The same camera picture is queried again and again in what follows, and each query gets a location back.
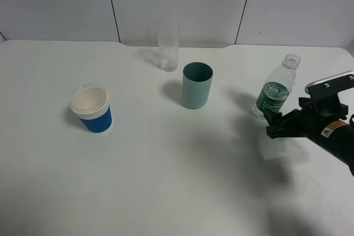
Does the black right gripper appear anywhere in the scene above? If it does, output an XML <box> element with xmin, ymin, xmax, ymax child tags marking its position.
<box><xmin>264</xmin><ymin>97</ymin><xmax>349</xmax><ymax>144</ymax></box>

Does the clear bottle with green label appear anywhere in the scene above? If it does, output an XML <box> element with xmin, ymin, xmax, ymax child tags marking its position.
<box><xmin>252</xmin><ymin>54</ymin><xmax>301</xmax><ymax>119</ymax></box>

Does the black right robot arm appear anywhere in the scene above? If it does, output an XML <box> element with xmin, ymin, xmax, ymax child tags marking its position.
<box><xmin>283</xmin><ymin>96</ymin><xmax>353</xmax><ymax>173</ymax></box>

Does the teal green plastic cup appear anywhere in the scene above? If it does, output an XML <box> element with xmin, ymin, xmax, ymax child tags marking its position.
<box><xmin>182</xmin><ymin>62</ymin><xmax>214</xmax><ymax>109</ymax></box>

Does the blue cup with white rim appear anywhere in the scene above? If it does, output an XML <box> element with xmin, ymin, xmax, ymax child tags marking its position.
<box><xmin>70</xmin><ymin>84</ymin><xmax>112</xmax><ymax>133</ymax></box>

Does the tall clear glass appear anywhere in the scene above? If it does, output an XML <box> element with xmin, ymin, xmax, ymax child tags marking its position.
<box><xmin>158</xmin><ymin>21</ymin><xmax>180</xmax><ymax>72</ymax></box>

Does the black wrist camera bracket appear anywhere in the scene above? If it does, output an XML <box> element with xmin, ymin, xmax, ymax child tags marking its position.
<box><xmin>305</xmin><ymin>70</ymin><xmax>353</xmax><ymax>112</ymax></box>

